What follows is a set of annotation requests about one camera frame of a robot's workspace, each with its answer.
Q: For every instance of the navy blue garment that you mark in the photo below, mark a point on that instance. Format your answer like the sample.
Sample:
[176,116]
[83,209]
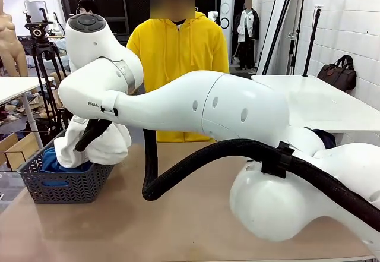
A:
[326,138]

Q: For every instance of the small white table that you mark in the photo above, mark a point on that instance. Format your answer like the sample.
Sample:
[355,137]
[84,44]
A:
[15,88]

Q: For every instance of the small white background robot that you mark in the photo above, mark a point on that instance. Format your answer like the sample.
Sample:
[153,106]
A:
[213,17]

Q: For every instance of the white tower air conditioner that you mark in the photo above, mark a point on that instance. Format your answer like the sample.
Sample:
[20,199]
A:
[227,39]

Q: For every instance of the beige standing mannequin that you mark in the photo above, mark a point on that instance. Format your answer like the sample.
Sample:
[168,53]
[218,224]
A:
[10,45]

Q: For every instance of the person in black t-shirt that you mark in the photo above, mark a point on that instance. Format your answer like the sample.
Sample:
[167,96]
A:
[87,6]

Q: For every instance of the thin black leaning pole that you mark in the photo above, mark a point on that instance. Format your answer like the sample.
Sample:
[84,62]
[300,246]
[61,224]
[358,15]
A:
[269,24]

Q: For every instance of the grey plastic woven-pattern basket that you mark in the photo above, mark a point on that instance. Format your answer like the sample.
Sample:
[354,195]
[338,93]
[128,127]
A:
[71,188]

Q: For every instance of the light wooden box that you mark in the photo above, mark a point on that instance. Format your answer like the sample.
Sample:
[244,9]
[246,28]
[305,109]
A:
[20,147]

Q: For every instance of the dressed mannequin white black jacket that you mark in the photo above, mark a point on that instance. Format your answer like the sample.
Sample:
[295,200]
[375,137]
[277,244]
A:
[246,24]

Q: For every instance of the blue t-shirt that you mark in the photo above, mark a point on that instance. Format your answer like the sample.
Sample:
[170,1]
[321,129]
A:
[50,161]

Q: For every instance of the black light stand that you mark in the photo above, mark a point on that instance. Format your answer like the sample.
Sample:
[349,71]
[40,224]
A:
[311,42]

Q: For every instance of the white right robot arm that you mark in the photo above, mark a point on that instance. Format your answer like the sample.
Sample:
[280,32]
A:
[207,107]

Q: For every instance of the person in yellow hoodie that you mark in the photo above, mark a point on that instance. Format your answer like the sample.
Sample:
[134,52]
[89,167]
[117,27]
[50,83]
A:
[178,54]

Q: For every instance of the white garment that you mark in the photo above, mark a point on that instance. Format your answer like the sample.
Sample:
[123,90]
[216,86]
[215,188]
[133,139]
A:
[98,152]

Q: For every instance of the thick black leaning pole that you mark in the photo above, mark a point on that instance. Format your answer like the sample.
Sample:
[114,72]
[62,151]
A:
[281,27]

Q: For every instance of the black camera tripod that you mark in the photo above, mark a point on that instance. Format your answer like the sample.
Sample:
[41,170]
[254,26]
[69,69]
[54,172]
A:
[41,52]

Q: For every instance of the brown leather bag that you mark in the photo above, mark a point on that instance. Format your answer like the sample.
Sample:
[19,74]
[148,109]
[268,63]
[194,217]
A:
[338,76]

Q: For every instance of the large white table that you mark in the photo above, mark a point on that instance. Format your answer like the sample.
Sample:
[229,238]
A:
[326,95]

